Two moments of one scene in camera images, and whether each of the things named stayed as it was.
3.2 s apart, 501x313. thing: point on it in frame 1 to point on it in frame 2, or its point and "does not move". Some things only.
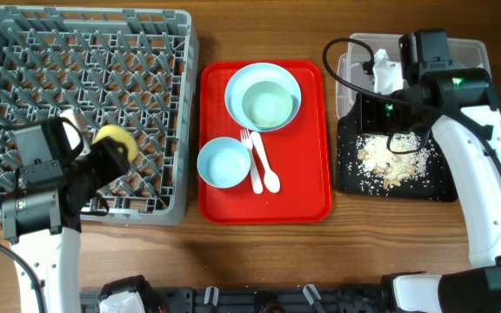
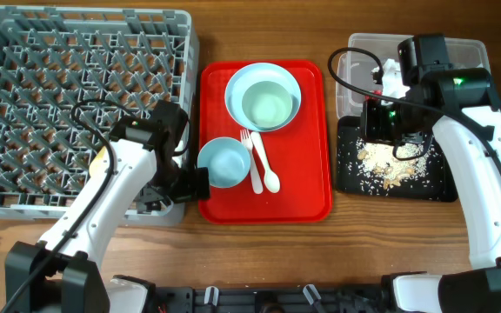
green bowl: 269,104 does not move
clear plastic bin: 354,69 does not move
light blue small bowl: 223,163 does not move
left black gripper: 112,155 to 190,190
